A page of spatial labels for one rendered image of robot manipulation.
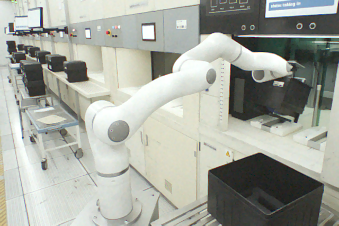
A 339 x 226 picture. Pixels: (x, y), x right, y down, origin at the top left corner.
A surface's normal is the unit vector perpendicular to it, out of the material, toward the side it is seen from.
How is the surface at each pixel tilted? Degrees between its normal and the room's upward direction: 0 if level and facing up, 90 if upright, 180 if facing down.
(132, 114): 70
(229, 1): 90
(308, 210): 90
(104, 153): 30
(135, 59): 90
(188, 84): 100
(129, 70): 90
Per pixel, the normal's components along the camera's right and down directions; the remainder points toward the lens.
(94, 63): 0.58, 0.22
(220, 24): -0.82, 0.17
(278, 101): -0.81, -0.23
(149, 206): -0.02, -0.96
